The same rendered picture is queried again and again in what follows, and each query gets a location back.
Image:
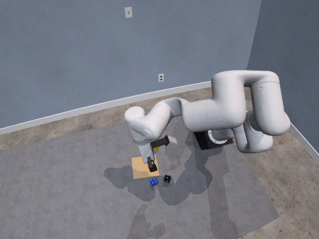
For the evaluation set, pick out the black die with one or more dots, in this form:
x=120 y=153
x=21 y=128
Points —
x=166 y=179

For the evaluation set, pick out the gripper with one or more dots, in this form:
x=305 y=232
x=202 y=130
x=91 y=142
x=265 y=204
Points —
x=147 y=154

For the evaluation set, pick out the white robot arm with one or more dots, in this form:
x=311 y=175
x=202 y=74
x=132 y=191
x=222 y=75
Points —
x=224 y=115

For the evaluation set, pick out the blue die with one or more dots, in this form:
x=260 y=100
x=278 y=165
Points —
x=153 y=182

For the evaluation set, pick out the tan flat mat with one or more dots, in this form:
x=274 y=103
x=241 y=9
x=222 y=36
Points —
x=141 y=170

